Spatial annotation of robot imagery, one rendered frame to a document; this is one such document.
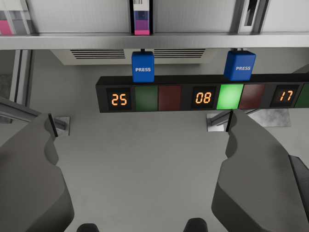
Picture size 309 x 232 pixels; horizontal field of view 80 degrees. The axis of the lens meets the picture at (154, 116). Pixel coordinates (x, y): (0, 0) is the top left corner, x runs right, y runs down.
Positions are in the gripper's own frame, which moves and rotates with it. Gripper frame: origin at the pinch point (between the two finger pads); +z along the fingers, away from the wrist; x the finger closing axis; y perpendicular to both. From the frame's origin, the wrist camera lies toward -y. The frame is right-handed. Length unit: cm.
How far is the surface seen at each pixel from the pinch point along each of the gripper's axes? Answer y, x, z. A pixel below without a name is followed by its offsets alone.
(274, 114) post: 41, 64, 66
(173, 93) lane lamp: 3.8, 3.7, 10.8
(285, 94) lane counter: 4.2, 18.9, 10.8
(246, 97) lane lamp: 4.5, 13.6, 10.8
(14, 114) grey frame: 21, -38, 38
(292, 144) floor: 52, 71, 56
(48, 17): -4.9, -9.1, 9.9
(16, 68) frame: 12, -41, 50
